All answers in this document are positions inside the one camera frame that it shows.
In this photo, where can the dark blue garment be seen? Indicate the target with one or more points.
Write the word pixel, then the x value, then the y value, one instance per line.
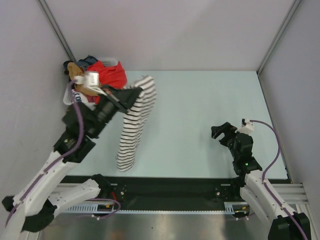
pixel 86 62

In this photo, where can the aluminium corner post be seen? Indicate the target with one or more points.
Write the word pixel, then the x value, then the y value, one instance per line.
pixel 45 8
pixel 293 10

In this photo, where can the aluminium frame rail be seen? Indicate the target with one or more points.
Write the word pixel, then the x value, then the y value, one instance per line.
pixel 287 192

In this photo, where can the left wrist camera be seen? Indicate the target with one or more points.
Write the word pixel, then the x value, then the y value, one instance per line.
pixel 89 83

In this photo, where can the red garment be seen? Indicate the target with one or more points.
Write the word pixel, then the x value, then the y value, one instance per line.
pixel 114 76

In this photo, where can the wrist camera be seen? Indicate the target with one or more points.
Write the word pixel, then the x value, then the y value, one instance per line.
pixel 247 126
pixel 89 83

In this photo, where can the tan brown garment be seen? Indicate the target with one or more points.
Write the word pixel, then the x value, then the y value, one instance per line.
pixel 74 70

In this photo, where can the white plastic laundry basket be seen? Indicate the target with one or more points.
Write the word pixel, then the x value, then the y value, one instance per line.
pixel 68 97

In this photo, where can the left aluminium corner post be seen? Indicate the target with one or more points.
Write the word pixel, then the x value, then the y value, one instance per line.
pixel 45 8

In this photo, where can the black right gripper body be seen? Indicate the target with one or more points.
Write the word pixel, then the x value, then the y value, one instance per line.
pixel 230 145

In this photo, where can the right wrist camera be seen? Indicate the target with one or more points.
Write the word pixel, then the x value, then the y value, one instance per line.
pixel 247 126

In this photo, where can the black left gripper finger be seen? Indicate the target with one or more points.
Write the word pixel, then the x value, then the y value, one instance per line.
pixel 127 93
pixel 123 104

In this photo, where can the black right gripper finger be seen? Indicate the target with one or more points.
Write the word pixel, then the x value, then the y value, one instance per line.
pixel 216 131
pixel 228 130

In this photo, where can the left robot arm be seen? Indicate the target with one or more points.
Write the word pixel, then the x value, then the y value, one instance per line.
pixel 36 206

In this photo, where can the black white striped tank top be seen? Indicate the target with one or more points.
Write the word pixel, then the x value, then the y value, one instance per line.
pixel 134 122

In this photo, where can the right aluminium corner post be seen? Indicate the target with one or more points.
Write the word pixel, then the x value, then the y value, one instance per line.
pixel 293 10

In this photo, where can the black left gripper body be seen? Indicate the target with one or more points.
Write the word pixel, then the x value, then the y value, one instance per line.
pixel 106 109

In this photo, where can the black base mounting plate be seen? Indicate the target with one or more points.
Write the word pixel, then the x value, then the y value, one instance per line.
pixel 173 204

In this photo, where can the white slotted cable duct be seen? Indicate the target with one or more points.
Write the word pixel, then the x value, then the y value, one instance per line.
pixel 96 208

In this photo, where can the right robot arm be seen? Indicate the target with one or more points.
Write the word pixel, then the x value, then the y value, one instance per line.
pixel 283 221

